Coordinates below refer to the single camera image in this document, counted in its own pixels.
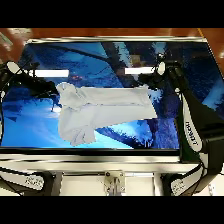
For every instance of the white shirt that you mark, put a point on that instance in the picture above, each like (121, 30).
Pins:
(100, 108)

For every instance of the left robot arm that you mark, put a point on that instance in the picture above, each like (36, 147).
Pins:
(20, 77)

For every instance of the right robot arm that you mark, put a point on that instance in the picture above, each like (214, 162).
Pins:
(195, 116)

